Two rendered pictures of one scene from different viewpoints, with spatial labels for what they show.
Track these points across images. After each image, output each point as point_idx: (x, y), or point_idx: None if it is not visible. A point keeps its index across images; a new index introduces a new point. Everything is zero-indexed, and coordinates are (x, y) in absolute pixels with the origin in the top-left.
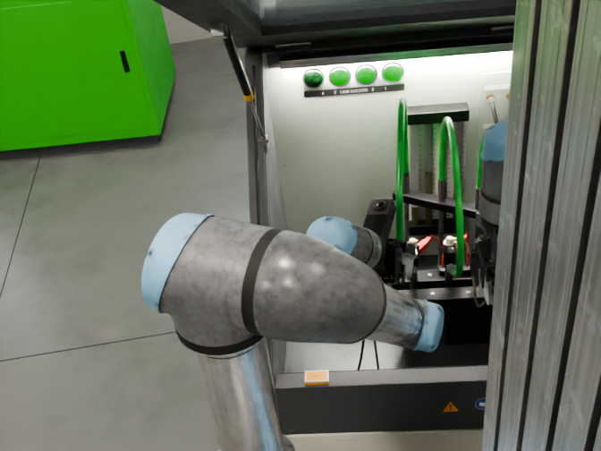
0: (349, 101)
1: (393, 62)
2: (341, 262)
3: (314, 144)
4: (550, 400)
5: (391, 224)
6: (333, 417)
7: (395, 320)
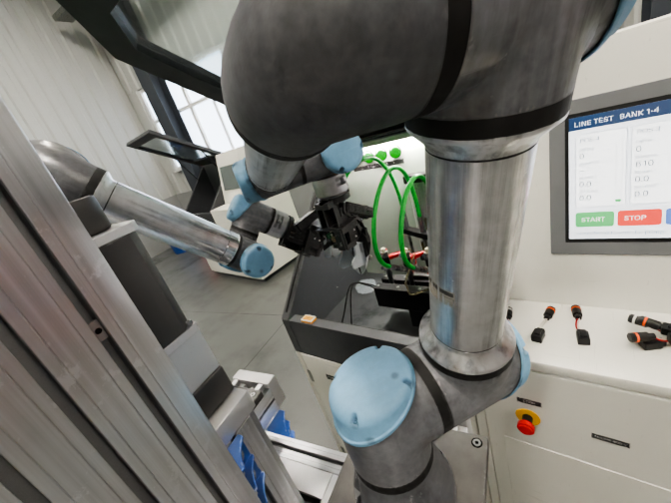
0: (376, 173)
1: (393, 145)
2: (43, 152)
3: (364, 200)
4: None
5: (315, 217)
6: (320, 347)
7: (156, 225)
